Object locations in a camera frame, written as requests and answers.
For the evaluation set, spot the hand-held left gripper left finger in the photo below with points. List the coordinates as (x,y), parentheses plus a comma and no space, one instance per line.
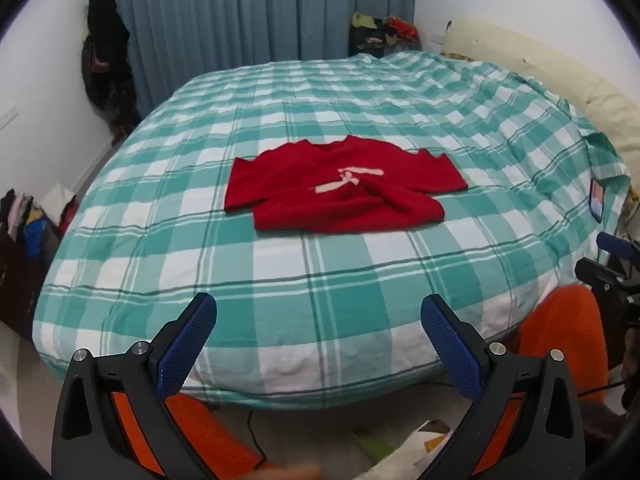
(186,345)

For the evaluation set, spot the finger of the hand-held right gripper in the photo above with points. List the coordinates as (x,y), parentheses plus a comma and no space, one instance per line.
(617,246)

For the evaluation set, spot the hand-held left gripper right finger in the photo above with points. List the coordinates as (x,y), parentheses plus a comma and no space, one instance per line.
(452,345)

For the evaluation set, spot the red sweater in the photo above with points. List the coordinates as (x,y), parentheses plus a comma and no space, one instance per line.
(300,180)

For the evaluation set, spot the stack of folded clothes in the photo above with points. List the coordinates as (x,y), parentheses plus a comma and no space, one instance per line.
(30,220)

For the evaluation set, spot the hanging dark clothes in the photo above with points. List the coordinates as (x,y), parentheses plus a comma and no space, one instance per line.
(107,60)

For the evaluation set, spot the pile of mixed clothes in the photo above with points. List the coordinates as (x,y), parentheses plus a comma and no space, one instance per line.
(385,35)

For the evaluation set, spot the smartphone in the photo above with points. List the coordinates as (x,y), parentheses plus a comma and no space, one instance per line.
(596,200)

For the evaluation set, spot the orange fleece pants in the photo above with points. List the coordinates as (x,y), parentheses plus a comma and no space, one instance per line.
(565,335)

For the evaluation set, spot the papers on floor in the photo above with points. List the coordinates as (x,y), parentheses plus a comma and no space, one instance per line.
(415,447)

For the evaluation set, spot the green plaid bed blanket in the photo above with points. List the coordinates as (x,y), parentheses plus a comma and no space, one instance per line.
(350,285)

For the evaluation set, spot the brown cabinet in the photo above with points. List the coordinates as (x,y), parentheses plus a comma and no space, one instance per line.
(20,290)

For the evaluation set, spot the cream pillow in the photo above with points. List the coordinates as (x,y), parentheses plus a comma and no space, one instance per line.
(575,75)

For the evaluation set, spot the white bag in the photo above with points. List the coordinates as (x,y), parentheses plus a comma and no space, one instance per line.
(56,200)

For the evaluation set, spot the blue-grey curtain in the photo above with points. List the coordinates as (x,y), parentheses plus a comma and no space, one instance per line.
(250,10)

